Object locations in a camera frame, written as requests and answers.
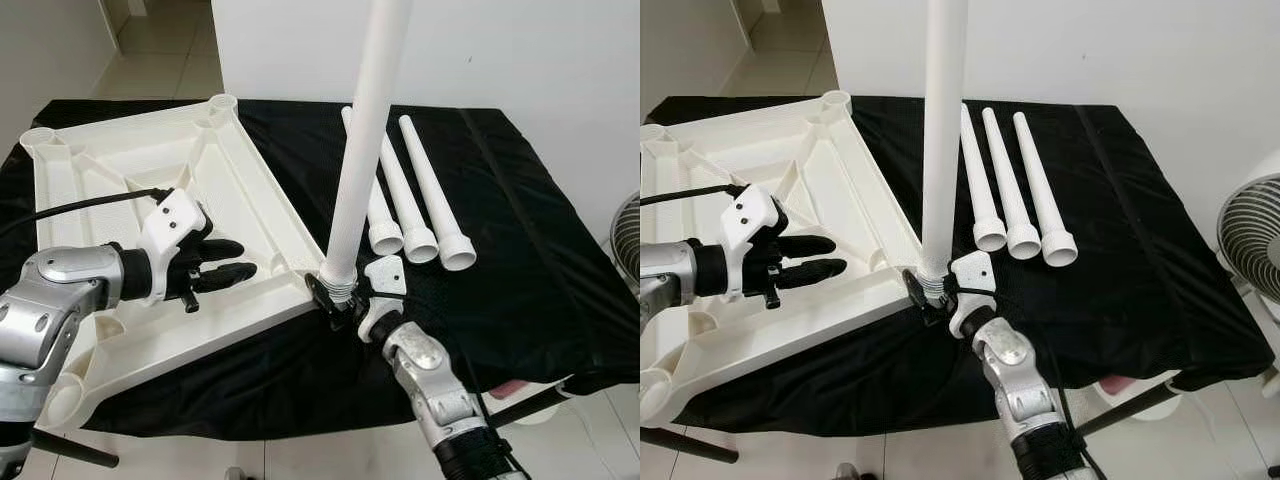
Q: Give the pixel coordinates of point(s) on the beige door frame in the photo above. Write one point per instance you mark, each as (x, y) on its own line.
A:
(110, 20)
(745, 20)

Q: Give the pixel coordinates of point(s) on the white standing fan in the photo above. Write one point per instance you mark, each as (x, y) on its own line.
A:
(625, 235)
(1250, 225)

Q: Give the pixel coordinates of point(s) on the white plastic table top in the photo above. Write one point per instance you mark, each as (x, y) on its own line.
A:
(885, 195)
(265, 200)

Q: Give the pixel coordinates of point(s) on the white plastic table leg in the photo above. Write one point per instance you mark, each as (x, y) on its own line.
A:
(432, 190)
(365, 130)
(1040, 190)
(980, 190)
(383, 228)
(943, 130)
(408, 205)
(1008, 190)

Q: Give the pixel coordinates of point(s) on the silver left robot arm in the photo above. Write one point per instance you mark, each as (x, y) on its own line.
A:
(665, 265)
(60, 275)

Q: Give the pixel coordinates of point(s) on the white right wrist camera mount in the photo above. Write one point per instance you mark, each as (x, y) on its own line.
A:
(970, 270)
(385, 272)

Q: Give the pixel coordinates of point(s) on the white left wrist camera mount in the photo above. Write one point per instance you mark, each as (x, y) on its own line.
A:
(755, 220)
(175, 228)

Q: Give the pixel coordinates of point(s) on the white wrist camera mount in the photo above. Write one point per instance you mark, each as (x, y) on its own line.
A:
(970, 270)
(175, 228)
(755, 220)
(385, 272)

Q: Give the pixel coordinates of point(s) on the white round plastic base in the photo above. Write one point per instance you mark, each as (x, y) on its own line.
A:
(1175, 385)
(558, 392)

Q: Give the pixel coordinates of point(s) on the black table cloth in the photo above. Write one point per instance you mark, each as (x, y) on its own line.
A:
(540, 250)
(1150, 250)

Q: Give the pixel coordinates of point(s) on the grey left robot foot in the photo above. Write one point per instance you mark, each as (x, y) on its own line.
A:
(234, 473)
(848, 472)

